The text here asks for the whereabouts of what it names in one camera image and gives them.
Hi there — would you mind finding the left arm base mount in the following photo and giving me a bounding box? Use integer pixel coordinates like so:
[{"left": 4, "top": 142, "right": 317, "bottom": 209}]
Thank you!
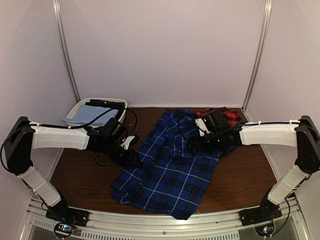
[{"left": 45, "top": 206, "right": 89, "bottom": 227}]

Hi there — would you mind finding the blue plaid long sleeve shirt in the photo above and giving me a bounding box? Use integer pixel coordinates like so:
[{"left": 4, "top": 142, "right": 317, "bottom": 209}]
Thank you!
[{"left": 111, "top": 109, "right": 236, "bottom": 220}]

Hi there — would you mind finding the red black plaid folded shirt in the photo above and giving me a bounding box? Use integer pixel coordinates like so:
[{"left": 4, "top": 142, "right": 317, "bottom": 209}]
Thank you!
[{"left": 196, "top": 107, "right": 242, "bottom": 126}]

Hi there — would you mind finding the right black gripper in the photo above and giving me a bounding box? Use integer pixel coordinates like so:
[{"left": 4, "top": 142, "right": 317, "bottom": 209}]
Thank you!
[{"left": 186, "top": 130, "right": 223, "bottom": 154}]

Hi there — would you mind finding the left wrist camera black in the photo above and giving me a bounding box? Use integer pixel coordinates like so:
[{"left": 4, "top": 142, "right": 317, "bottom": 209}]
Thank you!
[{"left": 102, "top": 117, "right": 140, "bottom": 150}]

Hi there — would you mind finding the aluminium frame post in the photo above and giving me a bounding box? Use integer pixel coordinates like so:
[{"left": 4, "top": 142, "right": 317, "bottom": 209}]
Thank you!
[
  {"left": 241, "top": 0, "right": 273, "bottom": 112},
  {"left": 52, "top": 0, "right": 81, "bottom": 103}
]

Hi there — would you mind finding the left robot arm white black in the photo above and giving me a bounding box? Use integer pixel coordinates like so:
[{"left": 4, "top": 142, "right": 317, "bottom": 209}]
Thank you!
[{"left": 0, "top": 116, "right": 142, "bottom": 222}]

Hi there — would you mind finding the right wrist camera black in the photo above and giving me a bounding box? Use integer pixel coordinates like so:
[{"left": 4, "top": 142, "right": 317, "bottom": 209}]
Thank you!
[{"left": 195, "top": 109, "right": 230, "bottom": 137}]

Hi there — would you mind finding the right aluminium frame post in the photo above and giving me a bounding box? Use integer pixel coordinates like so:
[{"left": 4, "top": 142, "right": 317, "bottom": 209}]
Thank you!
[{"left": 241, "top": 0, "right": 273, "bottom": 112}]

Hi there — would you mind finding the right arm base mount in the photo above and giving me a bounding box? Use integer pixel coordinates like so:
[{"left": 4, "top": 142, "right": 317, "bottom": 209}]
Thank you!
[{"left": 239, "top": 206, "right": 283, "bottom": 227}]

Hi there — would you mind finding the right circuit board with leds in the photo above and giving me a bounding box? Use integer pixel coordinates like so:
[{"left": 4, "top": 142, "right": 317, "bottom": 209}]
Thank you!
[{"left": 254, "top": 223, "right": 275, "bottom": 238}]

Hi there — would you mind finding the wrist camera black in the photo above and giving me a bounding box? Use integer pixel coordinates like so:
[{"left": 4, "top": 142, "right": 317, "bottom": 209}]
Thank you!
[
  {"left": 195, "top": 109, "right": 230, "bottom": 137},
  {"left": 102, "top": 117, "right": 140, "bottom": 150}
]

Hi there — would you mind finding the circuit board with leds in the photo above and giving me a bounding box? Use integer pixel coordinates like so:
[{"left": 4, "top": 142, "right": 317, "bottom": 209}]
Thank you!
[
  {"left": 254, "top": 223, "right": 275, "bottom": 238},
  {"left": 53, "top": 222, "right": 75, "bottom": 239}
]

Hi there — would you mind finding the aluminium front rail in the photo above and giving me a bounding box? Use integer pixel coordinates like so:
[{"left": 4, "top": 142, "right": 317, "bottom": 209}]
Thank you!
[{"left": 23, "top": 197, "right": 311, "bottom": 240}]

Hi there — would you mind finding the left aluminium frame post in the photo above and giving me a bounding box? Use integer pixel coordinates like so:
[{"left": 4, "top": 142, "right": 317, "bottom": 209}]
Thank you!
[{"left": 52, "top": 0, "right": 81, "bottom": 103}]

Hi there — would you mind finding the white plastic bin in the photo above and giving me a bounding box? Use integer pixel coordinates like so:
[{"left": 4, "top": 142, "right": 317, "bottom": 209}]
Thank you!
[{"left": 66, "top": 97, "right": 128, "bottom": 126}]

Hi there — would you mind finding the light blue folded shirt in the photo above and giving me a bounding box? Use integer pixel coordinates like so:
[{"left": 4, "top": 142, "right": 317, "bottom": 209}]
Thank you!
[{"left": 62, "top": 105, "right": 119, "bottom": 127}]

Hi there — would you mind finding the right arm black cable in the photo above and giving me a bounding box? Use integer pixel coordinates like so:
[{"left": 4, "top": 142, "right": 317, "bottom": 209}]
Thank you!
[{"left": 172, "top": 111, "right": 301, "bottom": 148}]

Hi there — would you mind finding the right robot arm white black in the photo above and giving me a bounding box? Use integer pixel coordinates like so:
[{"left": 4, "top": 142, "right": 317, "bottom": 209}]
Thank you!
[{"left": 187, "top": 114, "right": 320, "bottom": 221}]

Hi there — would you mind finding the left circuit board with leds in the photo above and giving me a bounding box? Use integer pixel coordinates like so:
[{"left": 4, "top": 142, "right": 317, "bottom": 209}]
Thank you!
[{"left": 53, "top": 222, "right": 75, "bottom": 239}]

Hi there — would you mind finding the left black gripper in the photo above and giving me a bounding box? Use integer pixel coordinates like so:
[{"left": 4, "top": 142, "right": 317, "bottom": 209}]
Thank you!
[{"left": 102, "top": 138, "right": 143, "bottom": 167}]

